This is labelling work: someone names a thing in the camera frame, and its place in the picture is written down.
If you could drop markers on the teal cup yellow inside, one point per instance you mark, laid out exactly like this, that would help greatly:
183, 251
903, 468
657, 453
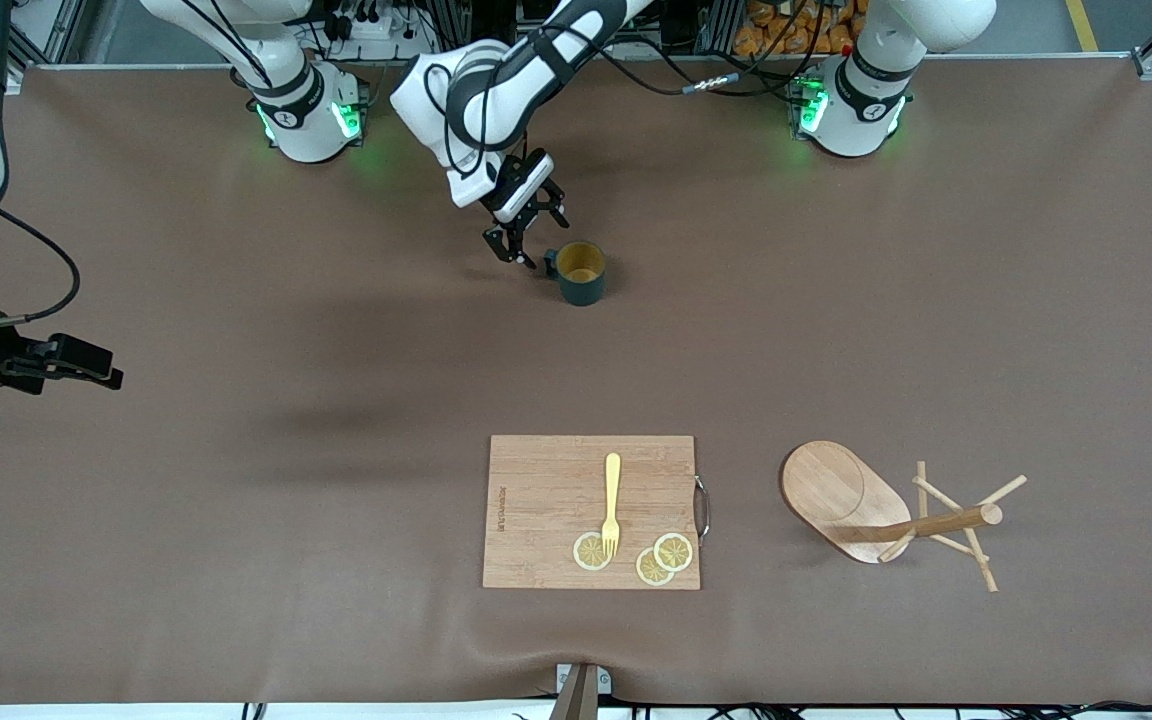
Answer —
581, 285

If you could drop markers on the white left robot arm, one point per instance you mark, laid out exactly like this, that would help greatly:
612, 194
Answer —
496, 90

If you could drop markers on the wooden mug rack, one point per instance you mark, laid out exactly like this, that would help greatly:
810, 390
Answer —
831, 490

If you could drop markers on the white power strip with plugs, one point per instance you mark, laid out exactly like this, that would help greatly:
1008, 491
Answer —
376, 30

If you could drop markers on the wooden cutting board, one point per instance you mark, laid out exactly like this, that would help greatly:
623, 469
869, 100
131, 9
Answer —
546, 500

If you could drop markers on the yellow plastic fork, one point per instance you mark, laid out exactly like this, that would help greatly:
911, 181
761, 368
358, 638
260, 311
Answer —
613, 480

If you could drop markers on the brown table mat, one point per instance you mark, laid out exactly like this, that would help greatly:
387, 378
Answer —
336, 500

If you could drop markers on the lemon slice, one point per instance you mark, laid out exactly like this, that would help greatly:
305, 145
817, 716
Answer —
650, 570
676, 550
589, 553

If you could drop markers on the grey metal camera mount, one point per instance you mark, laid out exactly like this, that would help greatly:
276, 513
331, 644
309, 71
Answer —
581, 690

